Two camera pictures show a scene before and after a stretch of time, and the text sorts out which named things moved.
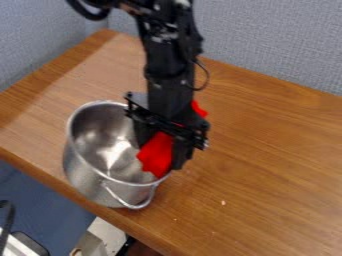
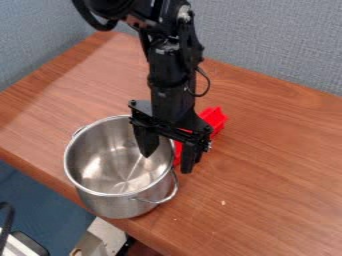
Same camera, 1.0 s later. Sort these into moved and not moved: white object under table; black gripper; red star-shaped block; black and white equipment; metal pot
Moved: red star-shaped block; metal pot
Not moved: black gripper; black and white equipment; white object under table
